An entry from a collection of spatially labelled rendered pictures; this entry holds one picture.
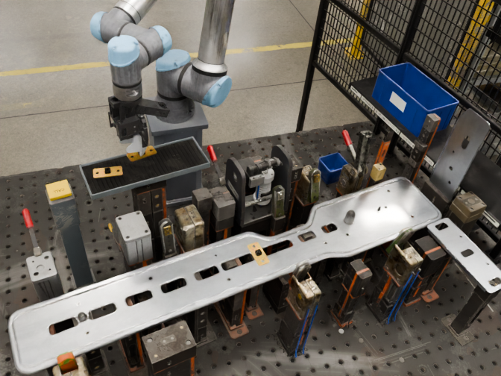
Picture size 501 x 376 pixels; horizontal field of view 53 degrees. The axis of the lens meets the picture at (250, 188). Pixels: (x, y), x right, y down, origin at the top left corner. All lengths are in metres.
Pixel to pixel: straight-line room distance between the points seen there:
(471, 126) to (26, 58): 3.50
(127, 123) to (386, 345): 1.11
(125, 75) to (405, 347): 1.24
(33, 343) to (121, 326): 0.22
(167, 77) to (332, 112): 2.30
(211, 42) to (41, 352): 1.00
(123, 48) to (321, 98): 2.84
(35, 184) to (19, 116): 1.61
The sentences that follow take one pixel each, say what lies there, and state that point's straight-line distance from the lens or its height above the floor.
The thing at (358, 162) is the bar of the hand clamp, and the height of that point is 1.11.
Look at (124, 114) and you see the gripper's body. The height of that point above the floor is 1.39.
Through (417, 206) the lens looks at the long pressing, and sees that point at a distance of 1.81.
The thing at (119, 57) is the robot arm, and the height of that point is 1.56.
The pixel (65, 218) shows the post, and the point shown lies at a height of 1.07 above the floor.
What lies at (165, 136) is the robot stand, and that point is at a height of 1.06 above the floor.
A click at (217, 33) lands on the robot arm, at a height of 1.46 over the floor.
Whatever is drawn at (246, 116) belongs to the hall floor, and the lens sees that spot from 3.67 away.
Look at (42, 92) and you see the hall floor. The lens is 3.99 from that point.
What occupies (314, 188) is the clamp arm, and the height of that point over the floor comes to 1.04.
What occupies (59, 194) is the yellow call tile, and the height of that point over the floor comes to 1.16.
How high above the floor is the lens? 2.22
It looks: 45 degrees down
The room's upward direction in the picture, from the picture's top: 7 degrees clockwise
